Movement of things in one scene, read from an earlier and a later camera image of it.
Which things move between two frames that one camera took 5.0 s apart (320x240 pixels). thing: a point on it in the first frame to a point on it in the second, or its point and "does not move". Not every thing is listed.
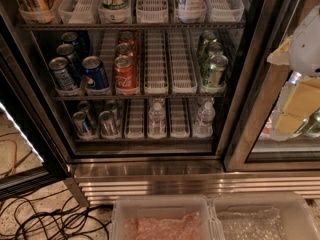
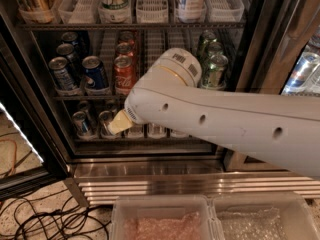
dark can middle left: x=67 y=50 does not move
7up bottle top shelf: x=115 y=0 does not move
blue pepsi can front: x=95 y=73 does not move
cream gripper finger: x=281 y=55 to x=174 y=78
